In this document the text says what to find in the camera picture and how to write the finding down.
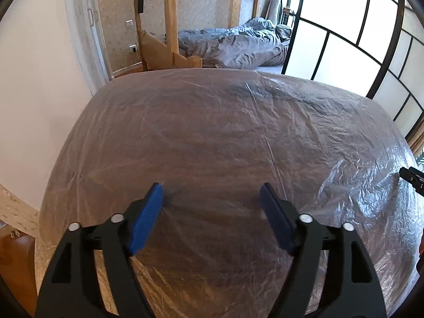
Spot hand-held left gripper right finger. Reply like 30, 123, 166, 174
259, 182, 388, 318

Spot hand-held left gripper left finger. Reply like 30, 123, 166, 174
35, 182, 165, 318

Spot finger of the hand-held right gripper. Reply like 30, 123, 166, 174
399, 166, 424, 194

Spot black framed frosted sliding door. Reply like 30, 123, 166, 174
366, 3, 424, 140
281, 0, 407, 98

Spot table with plastic cover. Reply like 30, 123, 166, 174
35, 69, 424, 318

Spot grey duvet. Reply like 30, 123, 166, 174
178, 17, 292, 68

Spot white wardrobe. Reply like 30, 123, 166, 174
63, 0, 111, 87

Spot wooden bunk bed frame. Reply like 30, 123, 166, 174
132, 0, 305, 72

